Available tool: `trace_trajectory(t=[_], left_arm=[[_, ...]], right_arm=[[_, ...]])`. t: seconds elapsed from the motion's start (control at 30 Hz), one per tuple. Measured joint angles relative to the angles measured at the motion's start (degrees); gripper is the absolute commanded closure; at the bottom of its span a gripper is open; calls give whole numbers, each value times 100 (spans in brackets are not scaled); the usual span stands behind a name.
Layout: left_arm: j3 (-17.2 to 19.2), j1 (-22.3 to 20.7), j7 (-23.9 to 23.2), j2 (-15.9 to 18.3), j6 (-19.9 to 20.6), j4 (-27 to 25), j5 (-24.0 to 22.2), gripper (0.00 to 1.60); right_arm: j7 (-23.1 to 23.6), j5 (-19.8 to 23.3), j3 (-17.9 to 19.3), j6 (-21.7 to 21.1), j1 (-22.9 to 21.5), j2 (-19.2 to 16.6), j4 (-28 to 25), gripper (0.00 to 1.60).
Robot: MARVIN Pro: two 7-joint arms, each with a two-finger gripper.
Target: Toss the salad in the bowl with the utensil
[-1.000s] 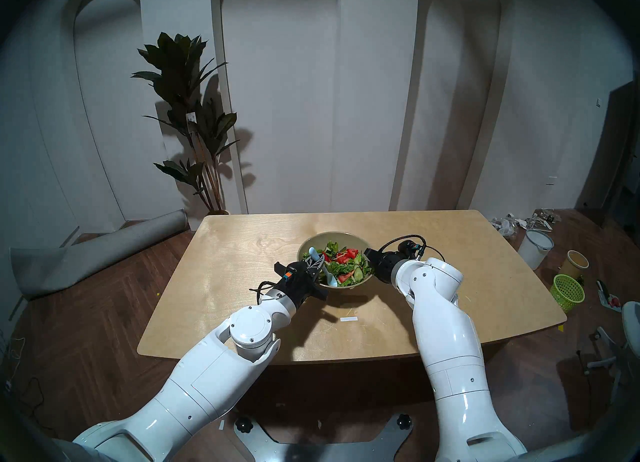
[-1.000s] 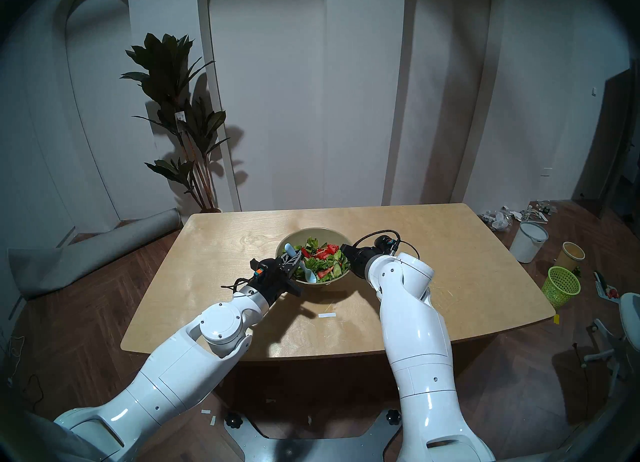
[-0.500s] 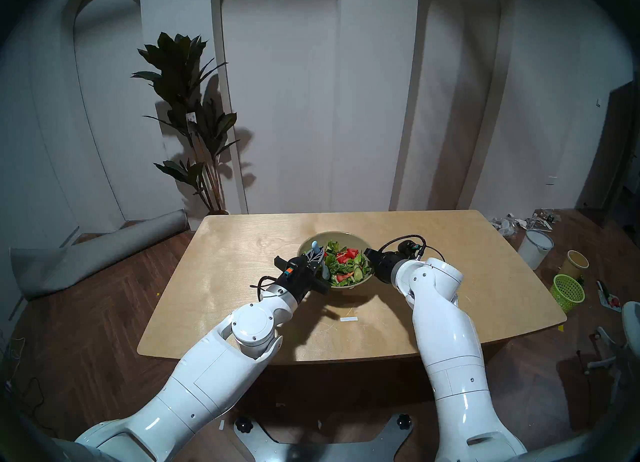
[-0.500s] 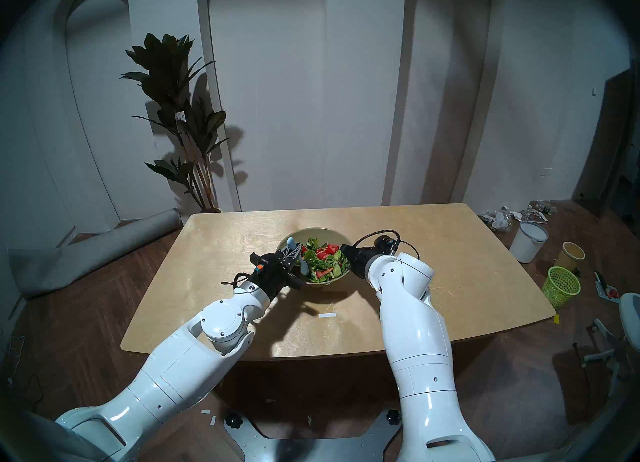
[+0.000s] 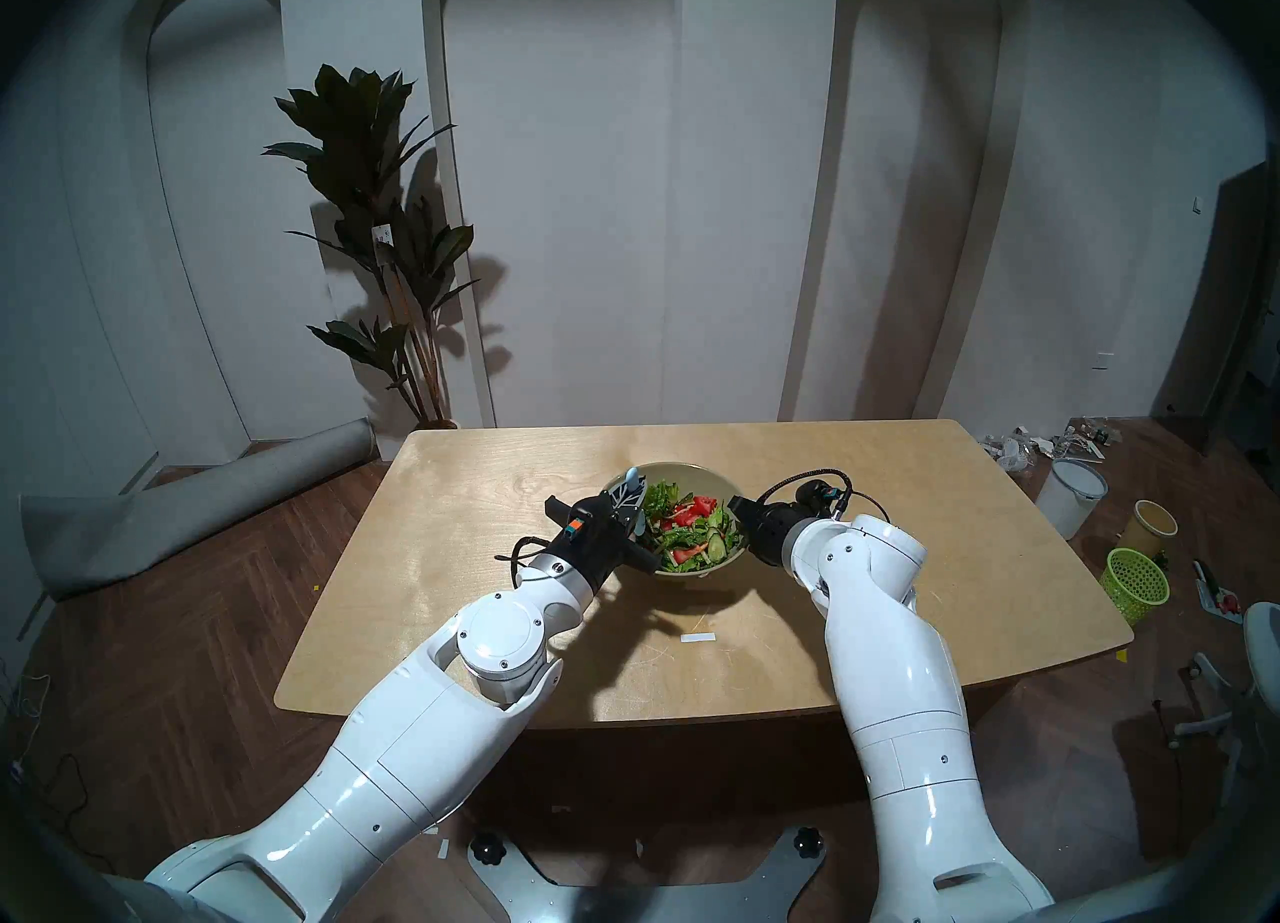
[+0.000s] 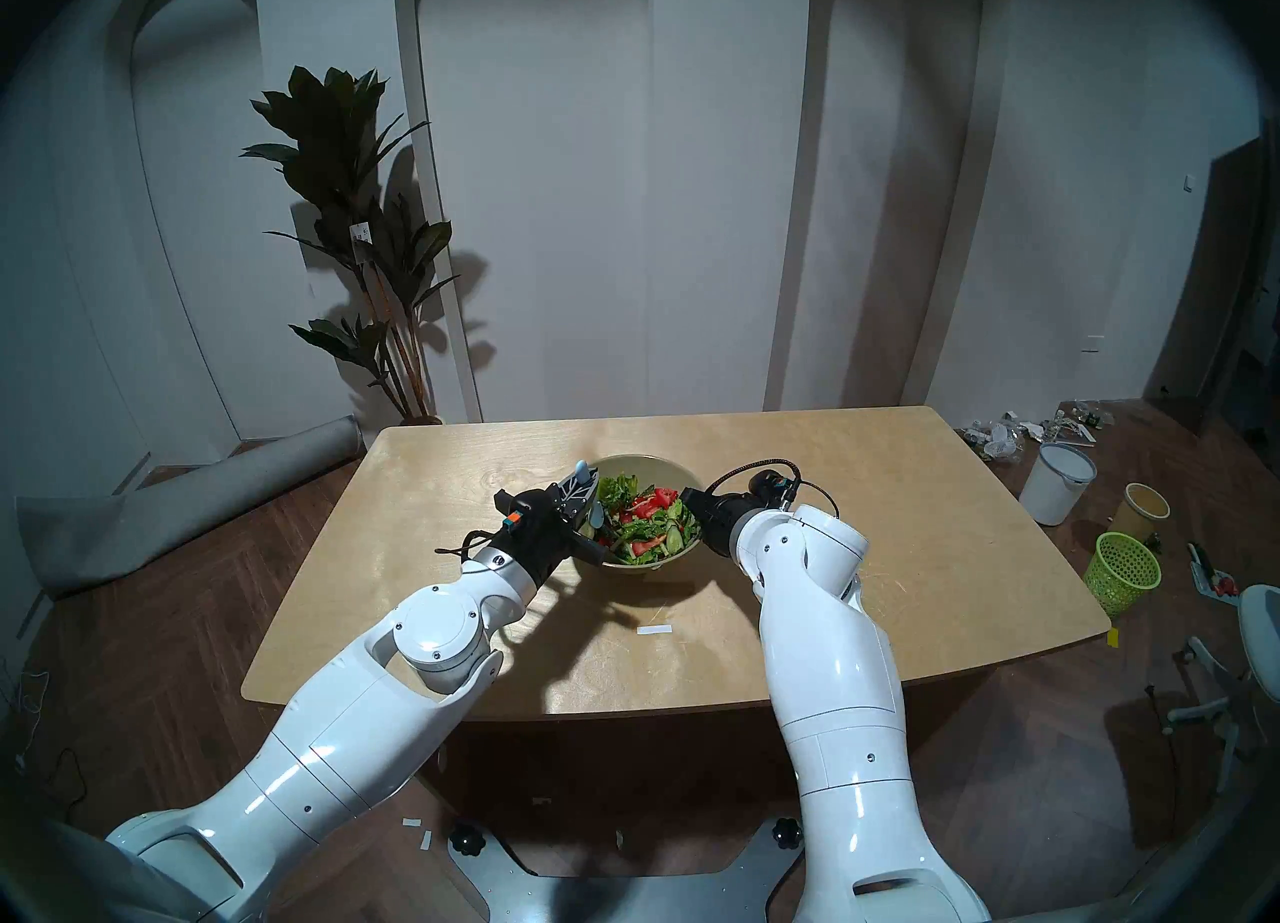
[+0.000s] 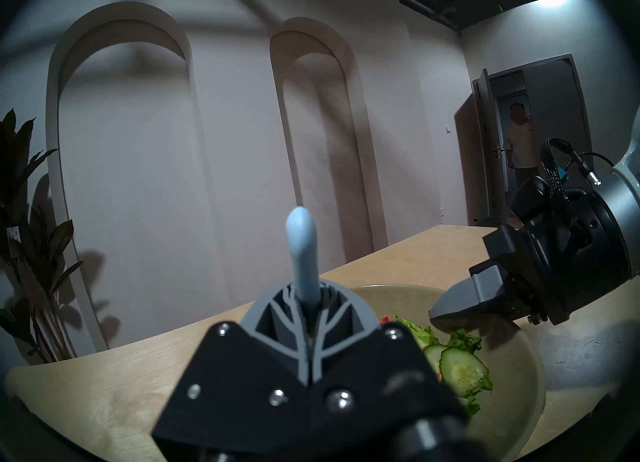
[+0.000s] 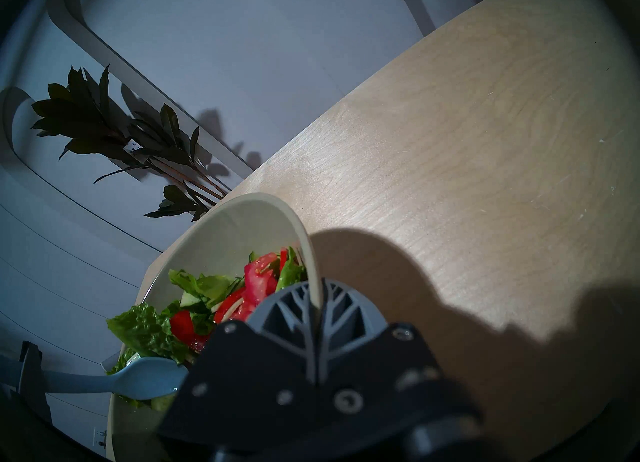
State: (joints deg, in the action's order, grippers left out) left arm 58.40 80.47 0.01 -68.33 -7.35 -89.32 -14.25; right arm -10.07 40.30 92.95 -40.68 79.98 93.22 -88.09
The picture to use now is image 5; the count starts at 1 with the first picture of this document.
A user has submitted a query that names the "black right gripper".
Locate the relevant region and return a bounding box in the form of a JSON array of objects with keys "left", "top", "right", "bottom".
[{"left": 727, "top": 496, "right": 807, "bottom": 569}]

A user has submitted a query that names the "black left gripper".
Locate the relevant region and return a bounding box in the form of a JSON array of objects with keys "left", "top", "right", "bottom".
[{"left": 560, "top": 479, "right": 663, "bottom": 592}]

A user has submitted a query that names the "green salad bowl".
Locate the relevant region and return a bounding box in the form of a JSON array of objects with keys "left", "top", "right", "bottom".
[{"left": 603, "top": 461, "right": 751, "bottom": 582}]

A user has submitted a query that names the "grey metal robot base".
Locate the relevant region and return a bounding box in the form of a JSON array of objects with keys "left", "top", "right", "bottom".
[{"left": 468, "top": 826, "right": 827, "bottom": 923}]

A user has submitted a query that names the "mixed green salad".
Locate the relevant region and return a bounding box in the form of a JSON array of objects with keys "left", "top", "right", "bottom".
[{"left": 640, "top": 479, "right": 746, "bottom": 574}]

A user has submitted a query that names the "light wooden table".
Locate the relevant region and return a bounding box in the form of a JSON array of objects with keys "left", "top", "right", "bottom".
[{"left": 274, "top": 419, "right": 1134, "bottom": 730}]

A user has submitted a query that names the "pile of floor trash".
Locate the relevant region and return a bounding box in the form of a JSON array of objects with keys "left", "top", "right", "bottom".
[{"left": 980, "top": 418, "right": 1123, "bottom": 474}]

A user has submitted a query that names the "white plastic bucket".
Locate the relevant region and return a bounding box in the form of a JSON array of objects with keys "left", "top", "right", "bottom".
[{"left": 1035, "top": 459, "right": 1109, "bottom": 540}]

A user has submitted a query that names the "green mesh basket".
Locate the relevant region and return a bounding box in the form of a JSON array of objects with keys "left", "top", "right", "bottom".
[{"left": 1099, "top": 548, "right": 1171, "bottom": 627}]

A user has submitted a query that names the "tan paper cup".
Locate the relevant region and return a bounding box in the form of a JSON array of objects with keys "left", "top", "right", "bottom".
[{"left": 1118, "top": 500, "right": 1179, "bottom": 557}]

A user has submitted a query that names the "rolled grey carpet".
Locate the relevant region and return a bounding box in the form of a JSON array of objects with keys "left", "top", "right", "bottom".
[{"left": 20, "top": 418, "right": 379, "bottom": 602}]

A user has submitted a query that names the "tall potted plant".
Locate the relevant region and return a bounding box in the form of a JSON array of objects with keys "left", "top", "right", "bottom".
[{"left": 262, "top": 64, "right": 481, "bottom": 430}]

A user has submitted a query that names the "red green floor packet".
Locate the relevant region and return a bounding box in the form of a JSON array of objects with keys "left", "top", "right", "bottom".
[{"left": 1192, "top": 559, "right": 1244, "bottom": 624}]

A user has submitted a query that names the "dark doorway panel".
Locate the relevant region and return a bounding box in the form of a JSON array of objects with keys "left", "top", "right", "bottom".
[{"left": 1150, "top": 161, "right": 1280, "bottom": 457}]

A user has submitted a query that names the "white office chair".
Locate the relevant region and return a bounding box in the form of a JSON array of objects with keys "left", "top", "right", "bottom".
[{"left": 1172, "top": 601, "right": 1280, "bottom": 812}]

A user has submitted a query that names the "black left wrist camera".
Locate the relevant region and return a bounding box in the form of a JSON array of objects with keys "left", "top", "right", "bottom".
[{"left": 543, "top": 494, "right": 601, "bottom": 557}]

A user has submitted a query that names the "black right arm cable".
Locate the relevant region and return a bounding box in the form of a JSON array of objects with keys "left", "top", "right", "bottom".
[{"left": 755, "top": 469, "right": 891, "bottom": 528}]

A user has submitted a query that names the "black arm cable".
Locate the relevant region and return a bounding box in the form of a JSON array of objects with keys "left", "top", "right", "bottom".
[
  {"left": 495, "top": 534, "right": 561, "bottom": 587},
  {"left": 755, "top": 469, "right": 891, "bottom": 528}
]

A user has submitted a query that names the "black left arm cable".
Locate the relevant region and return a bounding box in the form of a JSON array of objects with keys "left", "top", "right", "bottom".
[{"left": 495, "top": 534, "right": 561, "bottom": 587}]

